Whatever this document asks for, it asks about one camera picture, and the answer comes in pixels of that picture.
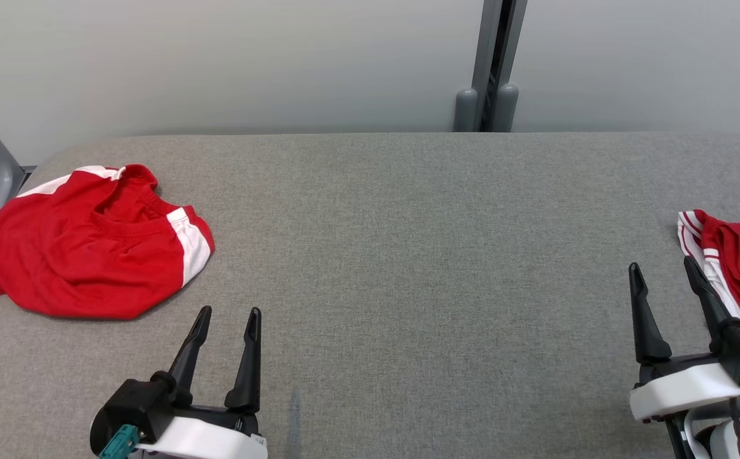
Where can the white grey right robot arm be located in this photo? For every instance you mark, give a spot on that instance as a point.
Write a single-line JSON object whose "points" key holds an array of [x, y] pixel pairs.
{"points": [[720, 441]]}

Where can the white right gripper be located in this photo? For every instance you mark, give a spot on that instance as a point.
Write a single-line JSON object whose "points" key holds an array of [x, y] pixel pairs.
{"points": [[682, 392]]}

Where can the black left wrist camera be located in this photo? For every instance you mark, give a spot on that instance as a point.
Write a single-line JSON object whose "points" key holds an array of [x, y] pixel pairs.
{"points": [[127, 408]]}

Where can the teal left camera connector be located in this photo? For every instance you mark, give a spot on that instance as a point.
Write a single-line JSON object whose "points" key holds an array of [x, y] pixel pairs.
{"points": [[118, 442]]}

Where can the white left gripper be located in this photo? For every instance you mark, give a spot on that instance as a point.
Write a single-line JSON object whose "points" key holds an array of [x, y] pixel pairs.
{"points": [[210, 440]]}

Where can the red shirt broad white bands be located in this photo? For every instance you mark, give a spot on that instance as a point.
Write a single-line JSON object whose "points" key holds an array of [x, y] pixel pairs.
{"points": [[76, 268]]}

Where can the grey fabric sofa cushion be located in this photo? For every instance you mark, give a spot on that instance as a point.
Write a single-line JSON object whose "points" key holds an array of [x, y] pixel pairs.
{"points": [[408, 255]]}

